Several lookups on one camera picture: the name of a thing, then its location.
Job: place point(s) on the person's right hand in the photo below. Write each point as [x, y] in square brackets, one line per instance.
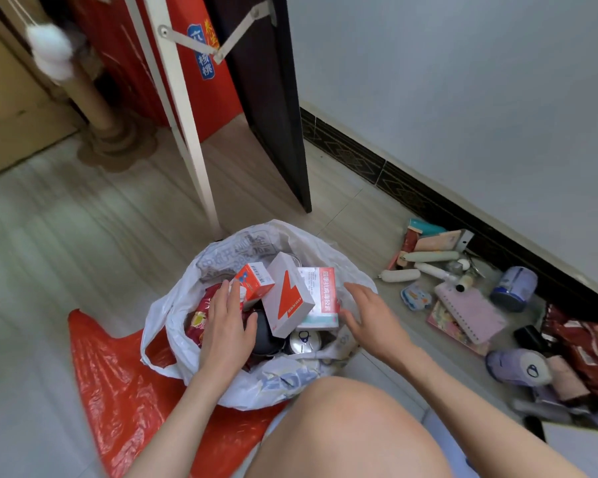
[378, 333]

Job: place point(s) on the person's left hand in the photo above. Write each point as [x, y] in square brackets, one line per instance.
[226, 338]

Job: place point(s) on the red snack bag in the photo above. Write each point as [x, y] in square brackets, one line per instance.
[199, 318]
[588, 348]

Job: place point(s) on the black round ball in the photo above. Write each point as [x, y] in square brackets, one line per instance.
[265, 338]

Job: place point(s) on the blue cartoon small tin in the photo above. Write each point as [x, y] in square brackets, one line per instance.
[416, 298]

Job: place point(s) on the white printed plastic bag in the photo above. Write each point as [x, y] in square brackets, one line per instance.
[179, 303]

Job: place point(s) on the white pointed tip tube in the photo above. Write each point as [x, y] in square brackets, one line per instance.
[398, 276]

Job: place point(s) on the red white small carton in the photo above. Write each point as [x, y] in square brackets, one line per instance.
[254, 281]

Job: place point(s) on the white green barcode box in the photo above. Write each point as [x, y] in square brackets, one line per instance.
[324, 293]

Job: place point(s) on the thin red stick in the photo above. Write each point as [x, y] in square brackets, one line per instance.
[392, 261]

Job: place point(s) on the long white box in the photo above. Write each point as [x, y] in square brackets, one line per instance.
[289, 298]

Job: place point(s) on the lavender drink can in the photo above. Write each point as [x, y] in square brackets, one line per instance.
[518, 368]
[305, 341]

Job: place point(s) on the red pink packet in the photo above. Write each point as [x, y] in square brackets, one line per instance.
[453, 331]

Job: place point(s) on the small red squeeze tube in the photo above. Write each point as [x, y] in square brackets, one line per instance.
[407, 243]

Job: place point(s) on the pink spiral notebook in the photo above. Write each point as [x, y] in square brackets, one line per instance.
[471, 313]

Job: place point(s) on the small cream dark-tipped bottle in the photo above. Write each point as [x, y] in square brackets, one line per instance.
[466, 282]

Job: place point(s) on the peach pink box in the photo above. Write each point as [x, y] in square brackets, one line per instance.
[441, 241]

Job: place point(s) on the teal bottle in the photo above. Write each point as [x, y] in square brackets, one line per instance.
[426, 227]

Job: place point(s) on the red plastic bag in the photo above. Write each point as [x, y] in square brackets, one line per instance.
[114, 383]

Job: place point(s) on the black slab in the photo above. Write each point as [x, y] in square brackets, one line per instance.
[534, 428]

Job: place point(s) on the brown bottle black cap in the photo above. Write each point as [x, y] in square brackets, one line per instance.
[563, 375]

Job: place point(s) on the white box yellow edge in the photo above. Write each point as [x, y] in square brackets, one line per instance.
[578, 450]

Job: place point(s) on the beige wooden cabinet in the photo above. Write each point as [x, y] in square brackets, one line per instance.
[10, 94]

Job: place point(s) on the person's left forearm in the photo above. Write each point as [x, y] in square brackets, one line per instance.
[179, 433]

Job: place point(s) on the person's right forearm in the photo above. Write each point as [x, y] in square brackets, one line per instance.
[478, 418]

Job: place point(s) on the lavender left slipper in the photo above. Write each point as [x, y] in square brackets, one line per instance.
[278, 420]

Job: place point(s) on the lavender slipper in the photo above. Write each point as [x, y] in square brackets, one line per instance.
[443, 443]
[278, 420]

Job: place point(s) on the lavender right slipper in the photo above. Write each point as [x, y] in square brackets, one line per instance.
[443, 443]

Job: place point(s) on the black leaning board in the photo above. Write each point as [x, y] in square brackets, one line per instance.
[264, 94]

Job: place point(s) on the white metal folding stand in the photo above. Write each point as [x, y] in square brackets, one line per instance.
[179, 94]

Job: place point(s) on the red cardboard box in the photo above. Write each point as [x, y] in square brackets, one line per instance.
[129, 59]

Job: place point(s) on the cardboard cat scratching post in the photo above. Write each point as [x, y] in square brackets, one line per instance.
[94, 109]

